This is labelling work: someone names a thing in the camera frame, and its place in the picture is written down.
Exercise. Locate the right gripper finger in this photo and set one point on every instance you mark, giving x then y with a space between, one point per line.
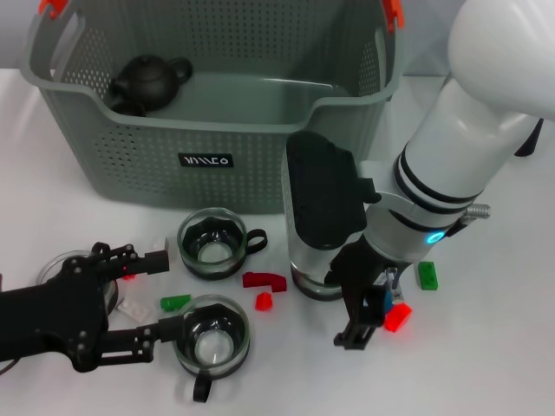
370 307
353 336

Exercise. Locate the large orange-red sloped brick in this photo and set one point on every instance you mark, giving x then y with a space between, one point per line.
399 316

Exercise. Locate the green sloped toy brick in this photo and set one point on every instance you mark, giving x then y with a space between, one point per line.
173 302

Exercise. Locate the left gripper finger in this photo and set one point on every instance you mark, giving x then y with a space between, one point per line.
169 329
152 262

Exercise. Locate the black clay teapot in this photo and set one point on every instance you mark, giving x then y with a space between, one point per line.
147 80

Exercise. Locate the green flat toy brick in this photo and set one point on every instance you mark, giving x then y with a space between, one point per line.
428 275

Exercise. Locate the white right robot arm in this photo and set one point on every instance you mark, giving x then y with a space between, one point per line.
455 130

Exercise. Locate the glass teacup with black sleeve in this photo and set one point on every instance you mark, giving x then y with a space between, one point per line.
212 253
212 346
52 262
312 286

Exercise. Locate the grey perforated storage basket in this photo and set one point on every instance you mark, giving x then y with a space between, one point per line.
130 164

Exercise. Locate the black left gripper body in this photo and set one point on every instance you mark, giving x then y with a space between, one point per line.
52 320

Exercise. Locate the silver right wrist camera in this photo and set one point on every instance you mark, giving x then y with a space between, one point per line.
321 190

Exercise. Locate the white flat toy brick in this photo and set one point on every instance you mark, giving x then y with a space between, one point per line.
134 308

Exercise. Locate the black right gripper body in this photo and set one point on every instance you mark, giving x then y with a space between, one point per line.
357 268

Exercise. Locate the small red wedge brick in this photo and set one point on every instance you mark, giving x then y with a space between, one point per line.
263 302

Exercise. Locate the dark red curved brick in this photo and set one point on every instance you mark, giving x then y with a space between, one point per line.
260 279

